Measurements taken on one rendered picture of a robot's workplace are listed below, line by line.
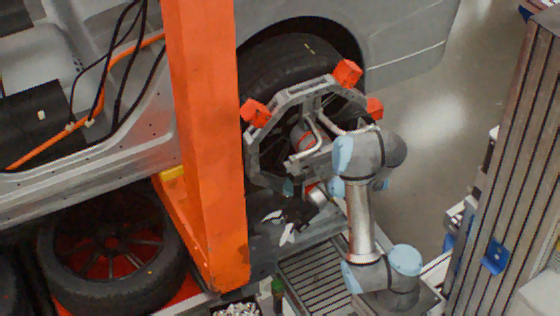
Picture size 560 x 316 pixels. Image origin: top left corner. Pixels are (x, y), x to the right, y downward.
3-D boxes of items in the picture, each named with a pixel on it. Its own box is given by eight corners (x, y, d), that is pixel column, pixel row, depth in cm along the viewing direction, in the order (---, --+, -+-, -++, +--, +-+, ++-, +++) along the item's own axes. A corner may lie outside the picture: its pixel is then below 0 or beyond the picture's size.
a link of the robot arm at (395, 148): (413, 120, 229) (381, 166, 276) (379, 124, 228) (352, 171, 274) (421, 155, 226) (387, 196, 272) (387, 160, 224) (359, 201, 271)
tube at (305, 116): (307, 118, 295) (308, 98, 287) (332, 149, 283) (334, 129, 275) (268, 133, 289) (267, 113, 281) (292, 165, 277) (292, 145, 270)
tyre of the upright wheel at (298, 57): (364, 62, 338) (270, 7, 289) (393, 92, 324) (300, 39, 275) (276, 167, 358) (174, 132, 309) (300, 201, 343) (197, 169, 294)
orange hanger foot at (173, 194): (185, 171, 337) (177, 116, 312) (235, 254, 306) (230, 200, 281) (151, 184, 332) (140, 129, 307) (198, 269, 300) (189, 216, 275)
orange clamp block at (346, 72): (341, 79, 300) (353, 61, 296) (351, 90, 295) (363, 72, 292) (329, 75, 295) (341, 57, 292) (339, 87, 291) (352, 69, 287)
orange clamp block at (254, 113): (264, 104, 288) (248, 97, 281) (273, 116, 283) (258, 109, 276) (252, 117, 290) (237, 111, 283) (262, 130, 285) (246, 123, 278)
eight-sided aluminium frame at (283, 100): (354, 154, 337) (362, 60, 297) (362, 163, 333) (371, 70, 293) (245, 198, 319) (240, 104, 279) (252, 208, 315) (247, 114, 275)
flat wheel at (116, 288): (131, 187, 364) (123, 154, 347) (219, 265, 332) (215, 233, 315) (22, 262, 332) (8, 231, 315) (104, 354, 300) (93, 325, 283)
